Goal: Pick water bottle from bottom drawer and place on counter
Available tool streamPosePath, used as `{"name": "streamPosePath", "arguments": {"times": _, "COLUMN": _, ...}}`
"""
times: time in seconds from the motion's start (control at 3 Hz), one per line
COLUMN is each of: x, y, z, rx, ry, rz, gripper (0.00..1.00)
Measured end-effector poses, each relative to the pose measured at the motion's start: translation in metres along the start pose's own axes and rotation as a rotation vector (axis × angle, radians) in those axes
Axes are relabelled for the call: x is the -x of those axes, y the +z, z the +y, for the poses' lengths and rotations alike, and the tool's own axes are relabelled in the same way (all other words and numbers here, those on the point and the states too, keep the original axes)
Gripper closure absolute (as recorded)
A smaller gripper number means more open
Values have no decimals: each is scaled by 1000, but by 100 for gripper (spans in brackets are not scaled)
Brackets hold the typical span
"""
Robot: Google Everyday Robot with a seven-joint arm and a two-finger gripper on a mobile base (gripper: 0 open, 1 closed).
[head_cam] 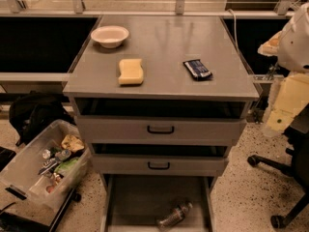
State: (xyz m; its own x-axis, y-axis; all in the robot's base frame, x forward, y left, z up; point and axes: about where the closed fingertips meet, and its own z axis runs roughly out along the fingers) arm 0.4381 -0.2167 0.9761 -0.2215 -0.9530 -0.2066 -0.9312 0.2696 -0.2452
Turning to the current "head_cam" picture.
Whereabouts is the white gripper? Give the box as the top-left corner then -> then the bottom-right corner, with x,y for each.
258,3 -> 309,133

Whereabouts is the clear plastic water bottle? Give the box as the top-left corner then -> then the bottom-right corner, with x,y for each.
156,202 -> 193,232

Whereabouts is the grey drawer cabinet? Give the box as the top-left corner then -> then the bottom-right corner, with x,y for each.
62,14 -> 261,232

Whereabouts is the top grey drawer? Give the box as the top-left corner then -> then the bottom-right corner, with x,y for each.
75,98 -> 245,146

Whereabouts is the grey drawer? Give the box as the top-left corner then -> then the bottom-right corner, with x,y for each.
92,144 -> 228,177
75,98 -> 245,146
100,175 -> 216,232

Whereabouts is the middle grey drawer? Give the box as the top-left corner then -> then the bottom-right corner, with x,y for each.
92,144 -> 228,177

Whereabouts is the bottom grey drawer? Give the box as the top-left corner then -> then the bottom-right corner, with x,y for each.
100,175 -> 216,232

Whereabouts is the dark blue snack packet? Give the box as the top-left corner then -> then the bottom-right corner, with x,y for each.
183,59 -> 212,81

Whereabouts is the black office chair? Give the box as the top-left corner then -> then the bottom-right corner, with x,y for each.
247,105 -> 309,229

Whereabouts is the yellow sponge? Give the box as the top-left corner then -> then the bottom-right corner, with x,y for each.
118,59 -> 144,85

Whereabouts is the white bowl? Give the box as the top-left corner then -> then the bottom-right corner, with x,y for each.
91,26 -> 129,49

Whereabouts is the crumpled yellow wrapper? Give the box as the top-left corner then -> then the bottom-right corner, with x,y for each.
61,134 -> 85,153

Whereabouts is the green packet in bin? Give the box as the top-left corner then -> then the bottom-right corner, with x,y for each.
54,158 -> 79,177

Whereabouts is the black backpack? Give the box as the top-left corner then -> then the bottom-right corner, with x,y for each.
9,92 -> 75,146

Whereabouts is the clear plastic storage bin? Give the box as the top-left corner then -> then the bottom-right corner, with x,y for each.
0,120 -> 90,211

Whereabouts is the white cable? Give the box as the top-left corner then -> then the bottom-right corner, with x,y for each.
226,8 -> 240,51

